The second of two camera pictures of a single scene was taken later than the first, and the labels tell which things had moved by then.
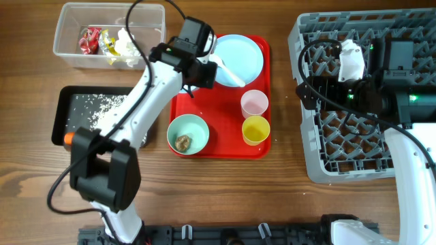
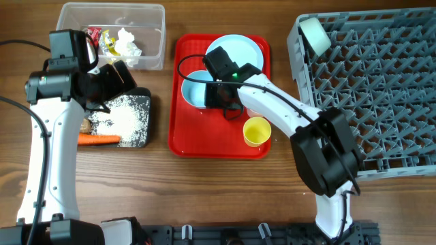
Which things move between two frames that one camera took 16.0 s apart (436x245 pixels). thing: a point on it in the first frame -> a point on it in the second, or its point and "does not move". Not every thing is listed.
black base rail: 281,234 does not move
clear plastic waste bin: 93,35 does not move
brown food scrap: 182,143 -> 85,126
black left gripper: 207,79 -> 109,73
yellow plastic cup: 255,129 does not move
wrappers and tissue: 126,47 does not move
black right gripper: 328,84 -> 211,103
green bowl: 193,126 -> 315,35
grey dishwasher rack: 338,145 does not move
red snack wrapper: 88,43 does not move
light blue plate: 242,56 does not move
